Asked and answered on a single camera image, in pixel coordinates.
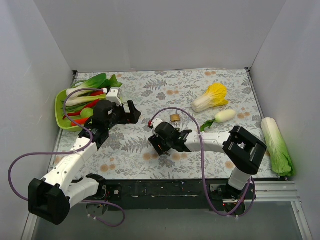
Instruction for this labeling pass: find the small brass padlock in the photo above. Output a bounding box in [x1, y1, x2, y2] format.
[170, 109, 184, 123]

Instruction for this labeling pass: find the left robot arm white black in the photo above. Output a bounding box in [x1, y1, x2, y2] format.
[28, 100, 141, 225]

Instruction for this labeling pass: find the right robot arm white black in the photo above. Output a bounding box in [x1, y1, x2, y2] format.
[148, 118, 267, 199]

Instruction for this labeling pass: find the red chili pepper toy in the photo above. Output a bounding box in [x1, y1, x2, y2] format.
[66, 99, 100, 120]

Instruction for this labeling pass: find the celery stalk toy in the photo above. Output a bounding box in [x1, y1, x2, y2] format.
[65, 93, 107, 107]

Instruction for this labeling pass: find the green apple toy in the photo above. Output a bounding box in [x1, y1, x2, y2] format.
[80, 107, 94, 119]

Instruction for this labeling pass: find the orange carrot toy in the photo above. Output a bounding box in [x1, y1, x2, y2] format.
[70, 117, 91, 127]

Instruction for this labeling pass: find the green lettuce leaf toy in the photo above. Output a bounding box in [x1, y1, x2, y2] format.
[102, 74, 123, 92]

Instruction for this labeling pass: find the bok choy toy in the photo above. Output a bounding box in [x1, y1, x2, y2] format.
[66, 73, 107, 98]

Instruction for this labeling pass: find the green plastic tray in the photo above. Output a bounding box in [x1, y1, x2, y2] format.
[54, 88, 124, 133]

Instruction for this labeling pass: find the white radish toy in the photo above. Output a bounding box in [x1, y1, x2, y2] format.
[200, 109, 237, 132]

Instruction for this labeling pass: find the yellow napa cabbage toy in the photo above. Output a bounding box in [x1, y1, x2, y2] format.
[191, 83, 229, 113]

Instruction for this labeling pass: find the large green white cabbage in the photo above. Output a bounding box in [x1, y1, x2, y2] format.
[261, 117, 296, 177]

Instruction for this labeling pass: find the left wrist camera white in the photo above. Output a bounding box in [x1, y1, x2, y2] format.
[106, 87, 122, 106]

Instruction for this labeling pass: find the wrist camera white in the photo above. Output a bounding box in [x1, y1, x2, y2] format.
[106, 87, 122, 106]
[148, 118, 163, 129]

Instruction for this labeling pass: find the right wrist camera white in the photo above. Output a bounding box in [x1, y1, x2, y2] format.
[148, 118, 163, 129]

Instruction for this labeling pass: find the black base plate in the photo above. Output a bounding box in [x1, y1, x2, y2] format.
[92, 179, 246, 215]

